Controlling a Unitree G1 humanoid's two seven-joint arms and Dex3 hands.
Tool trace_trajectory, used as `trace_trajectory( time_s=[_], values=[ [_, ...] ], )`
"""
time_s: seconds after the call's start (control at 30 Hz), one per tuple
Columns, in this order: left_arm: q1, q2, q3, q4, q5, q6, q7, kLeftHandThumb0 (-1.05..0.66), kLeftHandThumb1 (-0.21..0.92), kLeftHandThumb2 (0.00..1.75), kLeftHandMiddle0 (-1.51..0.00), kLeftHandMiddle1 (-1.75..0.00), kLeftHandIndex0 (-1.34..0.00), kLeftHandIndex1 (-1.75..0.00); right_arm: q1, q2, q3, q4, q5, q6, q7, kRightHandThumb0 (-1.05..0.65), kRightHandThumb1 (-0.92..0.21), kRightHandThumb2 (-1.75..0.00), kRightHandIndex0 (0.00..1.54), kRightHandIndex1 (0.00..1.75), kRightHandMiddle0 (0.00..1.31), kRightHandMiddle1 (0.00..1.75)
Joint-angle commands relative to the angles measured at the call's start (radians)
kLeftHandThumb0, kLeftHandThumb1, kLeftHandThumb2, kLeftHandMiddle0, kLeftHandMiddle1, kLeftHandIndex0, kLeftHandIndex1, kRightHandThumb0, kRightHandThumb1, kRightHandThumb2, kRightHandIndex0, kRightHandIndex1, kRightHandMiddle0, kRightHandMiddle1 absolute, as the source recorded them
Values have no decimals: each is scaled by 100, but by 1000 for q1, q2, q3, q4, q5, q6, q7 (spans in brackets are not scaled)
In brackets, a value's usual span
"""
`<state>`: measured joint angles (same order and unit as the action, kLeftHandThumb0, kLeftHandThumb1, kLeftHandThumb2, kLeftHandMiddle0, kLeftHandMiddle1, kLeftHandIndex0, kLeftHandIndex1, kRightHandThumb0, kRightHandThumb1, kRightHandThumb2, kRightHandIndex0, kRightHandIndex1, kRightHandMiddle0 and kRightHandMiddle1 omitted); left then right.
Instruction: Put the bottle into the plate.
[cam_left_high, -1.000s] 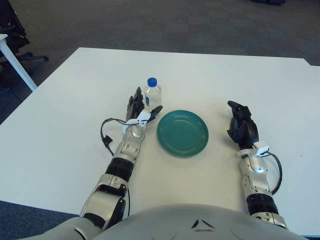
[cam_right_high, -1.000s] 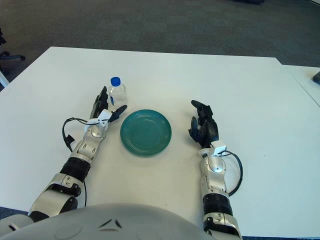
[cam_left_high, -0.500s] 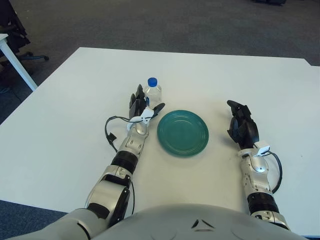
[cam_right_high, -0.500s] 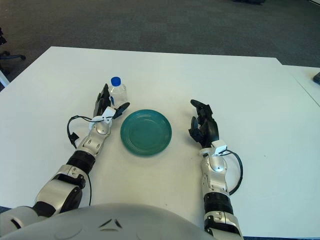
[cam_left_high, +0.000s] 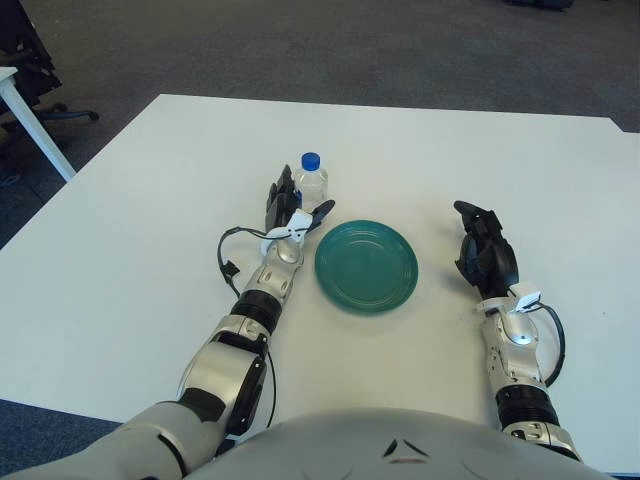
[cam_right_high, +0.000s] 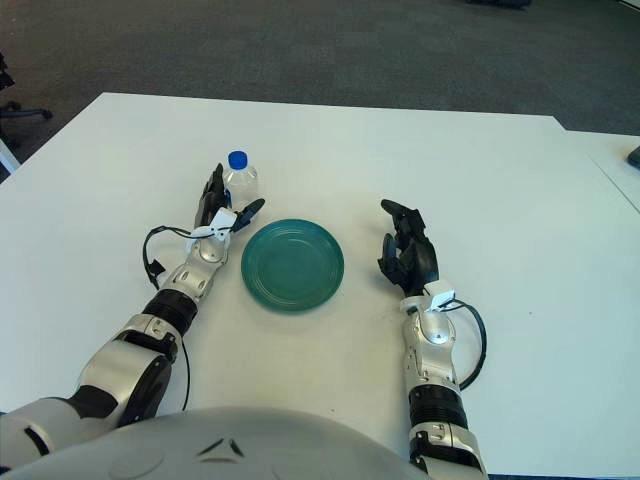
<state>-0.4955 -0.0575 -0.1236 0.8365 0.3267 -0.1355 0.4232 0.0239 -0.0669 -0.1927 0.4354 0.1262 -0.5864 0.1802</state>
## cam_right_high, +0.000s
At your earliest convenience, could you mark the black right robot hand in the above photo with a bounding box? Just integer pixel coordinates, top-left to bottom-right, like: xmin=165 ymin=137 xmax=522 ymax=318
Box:
xmin=377 ymin=198 xmax=441 ymax=297

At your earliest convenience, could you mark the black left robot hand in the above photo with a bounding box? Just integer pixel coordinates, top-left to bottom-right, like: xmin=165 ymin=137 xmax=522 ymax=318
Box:
xmin=194 ymin=162 xmax=266 ymax=234

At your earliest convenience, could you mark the clear bottle with blue cap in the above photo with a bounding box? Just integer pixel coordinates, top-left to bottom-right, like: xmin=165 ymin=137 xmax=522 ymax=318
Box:
xmin=223 ymin=150 xmax=260 ymax=214

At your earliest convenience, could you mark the teal round plate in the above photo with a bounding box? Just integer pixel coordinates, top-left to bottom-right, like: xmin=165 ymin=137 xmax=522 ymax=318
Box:
xmin=240 ymin=217 xmax=346 ymax=316

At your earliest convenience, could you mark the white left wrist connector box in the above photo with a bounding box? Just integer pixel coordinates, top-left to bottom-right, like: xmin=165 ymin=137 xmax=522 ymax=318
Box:
xmin=184 ymin=208 xmax=237 ymax=252

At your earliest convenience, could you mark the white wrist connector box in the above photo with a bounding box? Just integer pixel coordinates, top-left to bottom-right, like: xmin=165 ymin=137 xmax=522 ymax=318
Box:
xmin=423 ymin=280 xmax=457 ymax=314
xmin=184 ymin=208 xmax=237 ymax=252

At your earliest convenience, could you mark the white right wrist connector box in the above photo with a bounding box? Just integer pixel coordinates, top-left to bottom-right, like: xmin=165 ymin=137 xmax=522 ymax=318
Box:
xmin=423 ymin=280 xmax=457 ymax=314

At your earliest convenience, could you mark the black office chair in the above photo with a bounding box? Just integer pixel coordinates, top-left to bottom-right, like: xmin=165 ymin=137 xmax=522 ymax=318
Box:
xmin=0 ymin=49 xmax=54 ymax=146

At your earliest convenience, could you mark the white desk leg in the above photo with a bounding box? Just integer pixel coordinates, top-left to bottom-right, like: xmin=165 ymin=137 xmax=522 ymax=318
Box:
xmin=0 ymin=134 xmax=21 ymax=174

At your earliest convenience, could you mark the grey robot torso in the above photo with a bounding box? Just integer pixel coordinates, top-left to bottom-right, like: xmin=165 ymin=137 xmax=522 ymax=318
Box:
xmin=0 ymin=405 xmax=416 ymax=480

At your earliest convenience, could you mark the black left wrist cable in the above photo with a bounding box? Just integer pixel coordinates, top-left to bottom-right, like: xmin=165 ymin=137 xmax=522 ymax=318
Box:
xmin=142 ymin=225 xmax=201 ymax=291

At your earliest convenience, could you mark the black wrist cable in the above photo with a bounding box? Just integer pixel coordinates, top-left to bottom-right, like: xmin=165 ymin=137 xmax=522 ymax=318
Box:
xmin=142 ymin=225 xmax=201 ymax=291
xmin=449 ymin=299 xmax=487 ymax=391

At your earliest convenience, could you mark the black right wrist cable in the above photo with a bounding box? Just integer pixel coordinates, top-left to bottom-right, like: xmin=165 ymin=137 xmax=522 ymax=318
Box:
xmin=449 ymin=299 xmax=487 ymax=391

